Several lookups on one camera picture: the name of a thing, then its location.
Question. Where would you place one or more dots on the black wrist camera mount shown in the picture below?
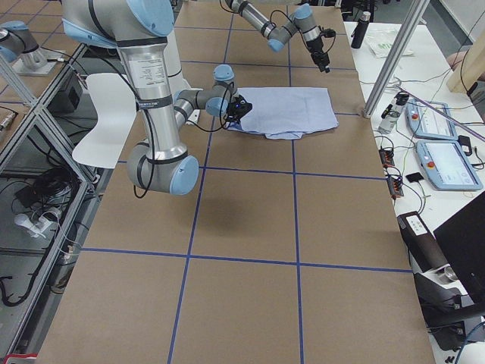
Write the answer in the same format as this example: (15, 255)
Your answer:
(327, 33)
(240, 106)

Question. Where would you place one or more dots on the white camera pillar base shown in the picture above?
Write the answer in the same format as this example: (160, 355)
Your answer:
(175, 76)

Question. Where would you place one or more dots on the orange circuit board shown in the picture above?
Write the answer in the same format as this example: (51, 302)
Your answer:
(394, 184)
(386, 157)

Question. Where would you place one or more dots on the white power strip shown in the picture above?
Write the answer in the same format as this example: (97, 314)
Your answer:
(34, 229)

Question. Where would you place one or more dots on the black monitor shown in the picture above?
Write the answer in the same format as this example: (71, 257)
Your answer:
(461, 239)

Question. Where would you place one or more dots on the orange circuit board lower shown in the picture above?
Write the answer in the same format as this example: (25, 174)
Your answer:
(394, 184)

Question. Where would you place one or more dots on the light blue striped shirt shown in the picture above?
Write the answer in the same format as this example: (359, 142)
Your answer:
(286, 113)

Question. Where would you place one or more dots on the white paper bag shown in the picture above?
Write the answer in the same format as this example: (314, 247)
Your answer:
(380, 42)

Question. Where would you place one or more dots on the orange circuit board upper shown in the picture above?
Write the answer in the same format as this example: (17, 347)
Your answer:
(386, 157)

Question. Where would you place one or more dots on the upper teach pendant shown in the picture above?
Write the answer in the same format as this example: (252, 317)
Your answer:
(425, 123)

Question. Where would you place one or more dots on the black drinking bottle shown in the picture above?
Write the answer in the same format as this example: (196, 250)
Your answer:
(360, 30)

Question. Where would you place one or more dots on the white plastic chair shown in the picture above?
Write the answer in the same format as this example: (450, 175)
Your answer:
(115, 106)

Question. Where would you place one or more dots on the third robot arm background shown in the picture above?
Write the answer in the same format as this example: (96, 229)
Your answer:
(20, 48)

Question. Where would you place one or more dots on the clear plastic bottle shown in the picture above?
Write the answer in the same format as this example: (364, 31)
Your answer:
(392, 113)

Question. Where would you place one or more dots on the aluminium frame post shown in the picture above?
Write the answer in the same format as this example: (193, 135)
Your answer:
(402, 39)

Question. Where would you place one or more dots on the lower teach pendant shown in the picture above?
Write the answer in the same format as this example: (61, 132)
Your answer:
(446, 166)

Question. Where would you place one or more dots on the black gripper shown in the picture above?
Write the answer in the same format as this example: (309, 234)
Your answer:
(315, 48)
(234, 112)

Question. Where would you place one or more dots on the teach pendant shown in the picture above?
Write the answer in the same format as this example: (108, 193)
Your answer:
(446, 166)
(425, 123)

